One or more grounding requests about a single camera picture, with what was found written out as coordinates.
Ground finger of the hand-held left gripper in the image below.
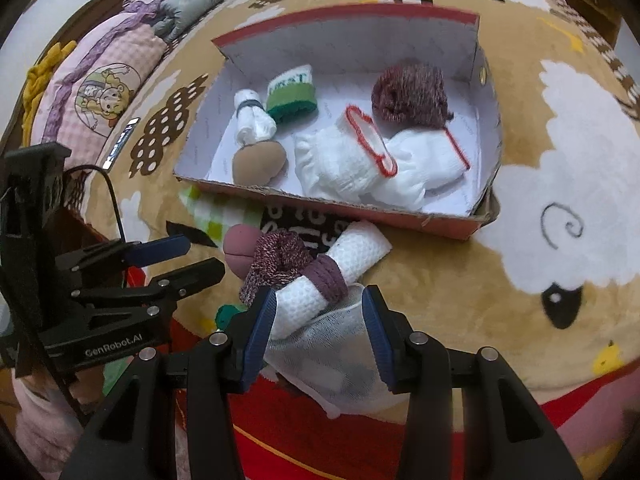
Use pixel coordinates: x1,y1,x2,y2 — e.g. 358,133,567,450
55,234,192,273
70,257,227,328

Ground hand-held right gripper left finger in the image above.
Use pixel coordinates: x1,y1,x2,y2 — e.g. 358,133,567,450
60,286,278,480

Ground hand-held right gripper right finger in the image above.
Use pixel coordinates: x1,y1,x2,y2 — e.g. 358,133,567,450
361,284,583,480

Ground dark green wristband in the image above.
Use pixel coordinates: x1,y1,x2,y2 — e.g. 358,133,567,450
215,302,251,333

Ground pink sock ball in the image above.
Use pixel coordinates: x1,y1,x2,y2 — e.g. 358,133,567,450
223,225,266,276

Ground maroon knit sock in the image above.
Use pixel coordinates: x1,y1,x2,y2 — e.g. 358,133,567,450
371,62,453,128
239,228,316,306

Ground white waffle towel maroon band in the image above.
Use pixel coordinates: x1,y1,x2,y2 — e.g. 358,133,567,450
272,220,393,338

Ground tan sock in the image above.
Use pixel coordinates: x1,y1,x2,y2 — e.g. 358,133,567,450
231,141,288,187

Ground white waffle towel grey band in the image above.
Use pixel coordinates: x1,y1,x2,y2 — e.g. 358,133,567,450
231,88,277,148

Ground white cloth socks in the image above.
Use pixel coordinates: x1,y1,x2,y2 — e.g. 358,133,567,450
370,127,471,211

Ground white glove red trim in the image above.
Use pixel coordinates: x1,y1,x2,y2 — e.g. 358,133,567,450
294,105,398,198

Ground red cardboard box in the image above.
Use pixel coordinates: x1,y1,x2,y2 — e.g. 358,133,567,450
172,0,503,242

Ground pink fleece clothing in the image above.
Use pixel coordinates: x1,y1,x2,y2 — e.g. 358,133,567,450
10,370,86,461

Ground red bed sheet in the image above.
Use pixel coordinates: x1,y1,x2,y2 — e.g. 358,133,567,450
125,270,640,480

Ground black smartphone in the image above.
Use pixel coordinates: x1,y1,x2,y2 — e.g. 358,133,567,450
102,117,141,171

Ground brown printed fleece blanket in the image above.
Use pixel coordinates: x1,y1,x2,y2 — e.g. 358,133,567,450
0,0,640,411

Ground pink checked cartoon pillow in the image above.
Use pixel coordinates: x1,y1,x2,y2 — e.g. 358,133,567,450
22,20,171,146

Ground yellow cloth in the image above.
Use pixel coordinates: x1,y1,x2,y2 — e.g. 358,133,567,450
22,40,78,126

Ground grey blue quilt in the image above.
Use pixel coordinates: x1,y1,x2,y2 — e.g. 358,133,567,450
122,0,241,43

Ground wooden cabinet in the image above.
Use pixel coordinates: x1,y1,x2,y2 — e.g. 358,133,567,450
560,0,626,41

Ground black cable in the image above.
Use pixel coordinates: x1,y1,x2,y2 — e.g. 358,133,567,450
62,165,126,241

